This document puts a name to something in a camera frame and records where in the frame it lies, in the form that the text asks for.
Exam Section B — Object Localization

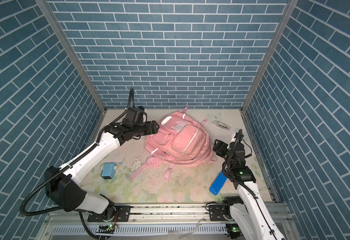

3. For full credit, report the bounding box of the pink student backpack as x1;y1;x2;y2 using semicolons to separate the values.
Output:
130;108;216;181

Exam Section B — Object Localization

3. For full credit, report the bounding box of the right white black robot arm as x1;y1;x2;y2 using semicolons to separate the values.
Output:
213;139;285;240

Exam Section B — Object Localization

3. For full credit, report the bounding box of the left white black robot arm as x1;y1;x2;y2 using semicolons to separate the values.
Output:
45;106;160;219

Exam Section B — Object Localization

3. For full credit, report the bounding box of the clear plastic pen box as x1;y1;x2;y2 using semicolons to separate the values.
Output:
212;120;230;131

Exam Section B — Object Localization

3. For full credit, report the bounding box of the blue pencil case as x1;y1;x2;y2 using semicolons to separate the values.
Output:
209;172;227;196

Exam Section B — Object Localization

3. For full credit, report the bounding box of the blue pencil sharpener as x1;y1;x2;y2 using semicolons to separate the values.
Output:
101;162;123;180

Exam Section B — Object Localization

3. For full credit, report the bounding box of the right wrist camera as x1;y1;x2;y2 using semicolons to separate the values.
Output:
229;129;244;144

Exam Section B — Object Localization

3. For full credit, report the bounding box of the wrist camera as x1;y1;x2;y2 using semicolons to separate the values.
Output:
229;129;244;144
138;106;147;123

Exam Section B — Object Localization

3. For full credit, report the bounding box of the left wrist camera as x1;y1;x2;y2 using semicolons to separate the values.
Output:
138;106;147;123

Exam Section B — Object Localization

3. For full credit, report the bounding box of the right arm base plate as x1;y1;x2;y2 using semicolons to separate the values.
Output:
205;204;234;222

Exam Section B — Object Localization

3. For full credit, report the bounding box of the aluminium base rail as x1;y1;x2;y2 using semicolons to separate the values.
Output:
36;202;300;240

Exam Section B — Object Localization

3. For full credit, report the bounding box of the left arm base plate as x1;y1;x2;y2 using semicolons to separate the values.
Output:
88;206;131;223

